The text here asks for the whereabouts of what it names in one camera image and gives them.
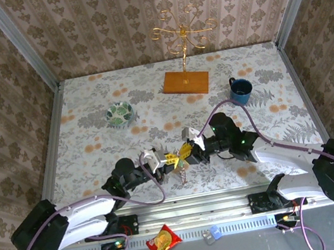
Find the small controller board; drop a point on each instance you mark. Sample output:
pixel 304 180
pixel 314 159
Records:
pixel 286 218
pixel 113 246

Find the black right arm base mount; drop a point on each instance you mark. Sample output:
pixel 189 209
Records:
pixel 260 204

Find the grey plastic key tag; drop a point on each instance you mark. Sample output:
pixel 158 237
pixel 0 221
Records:
pixel 208 238

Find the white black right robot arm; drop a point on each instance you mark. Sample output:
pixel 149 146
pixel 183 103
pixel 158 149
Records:
pixel 290 151

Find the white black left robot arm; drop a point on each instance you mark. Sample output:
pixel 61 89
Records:
pixel 82 213

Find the blue enamel mug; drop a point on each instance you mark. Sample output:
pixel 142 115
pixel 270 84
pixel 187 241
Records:
pixel 241 93

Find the red snack packet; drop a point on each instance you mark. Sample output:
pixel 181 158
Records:
pixel 164 241

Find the leaf pattern bowl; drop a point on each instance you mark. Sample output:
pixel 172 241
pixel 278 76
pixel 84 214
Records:
pixel 119 113

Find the aluminium side rail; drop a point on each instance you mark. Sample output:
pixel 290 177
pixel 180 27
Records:
pixel 304 92
pixel 53 134

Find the gold jewelry stand wooden base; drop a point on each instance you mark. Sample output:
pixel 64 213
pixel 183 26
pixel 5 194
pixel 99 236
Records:
pixel 186 82

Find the aluminium mounting rail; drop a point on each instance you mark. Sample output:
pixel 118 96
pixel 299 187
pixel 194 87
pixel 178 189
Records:
pixel 194 208

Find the slotted metal strip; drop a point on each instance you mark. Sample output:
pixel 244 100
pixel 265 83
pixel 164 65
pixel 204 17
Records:
pixel 191 233

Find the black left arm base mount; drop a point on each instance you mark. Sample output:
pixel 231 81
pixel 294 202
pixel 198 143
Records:
pixel 129 222

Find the floral tablecloth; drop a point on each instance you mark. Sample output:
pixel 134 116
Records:
pixel 168 115

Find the small blue packet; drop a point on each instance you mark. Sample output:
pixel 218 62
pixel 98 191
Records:
pixel 216 233

